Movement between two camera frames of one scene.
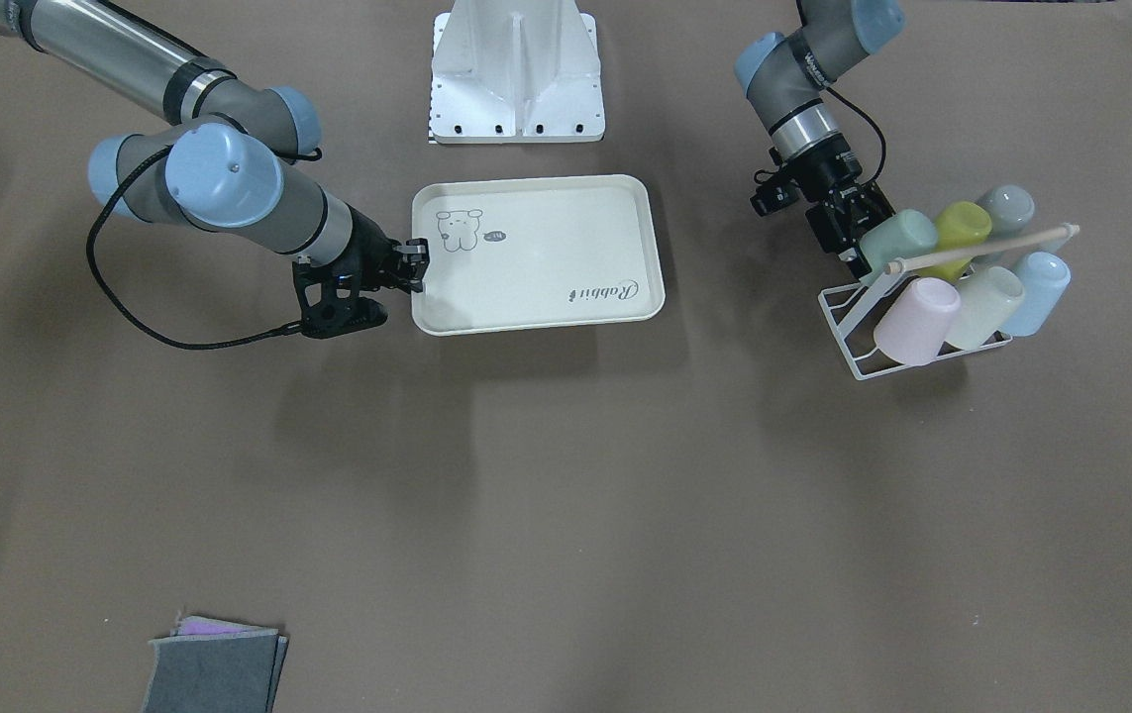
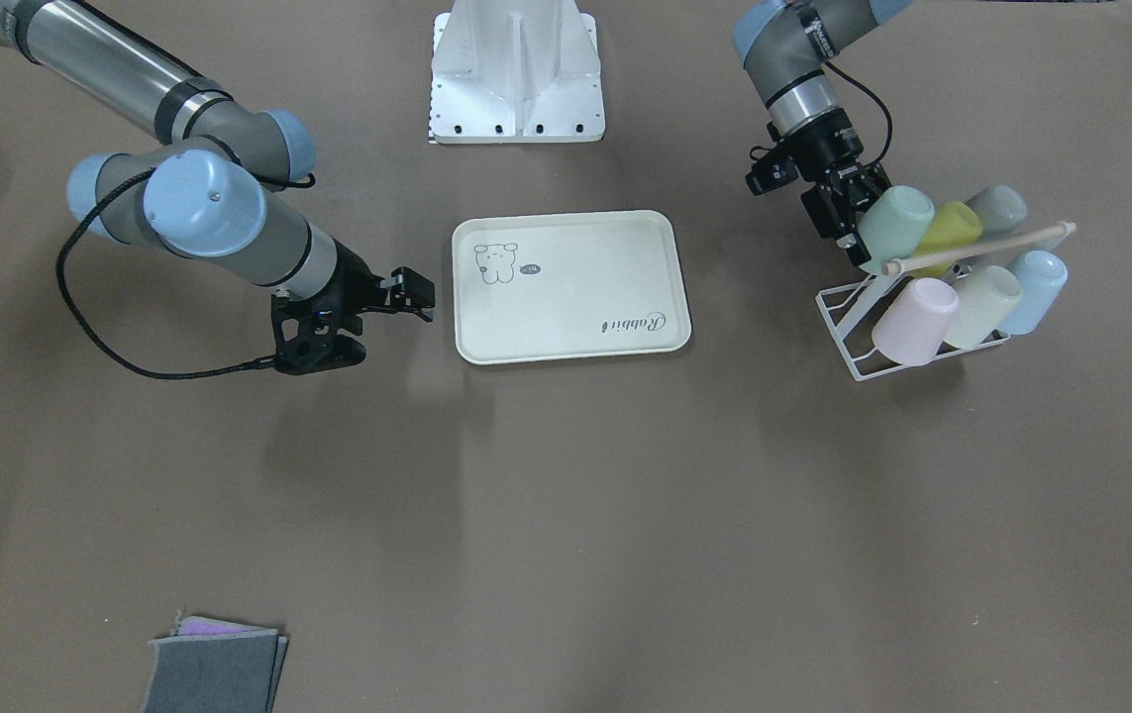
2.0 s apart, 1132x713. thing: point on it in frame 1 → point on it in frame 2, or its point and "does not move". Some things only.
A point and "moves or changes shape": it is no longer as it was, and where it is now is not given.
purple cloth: [203, 626] does not move
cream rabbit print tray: [513, 254] moves or changes shape
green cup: [909, 234] moves or changes shape
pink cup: [914, 326] does not move
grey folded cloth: [215, 672] does not move
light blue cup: [1046, 276] does not move
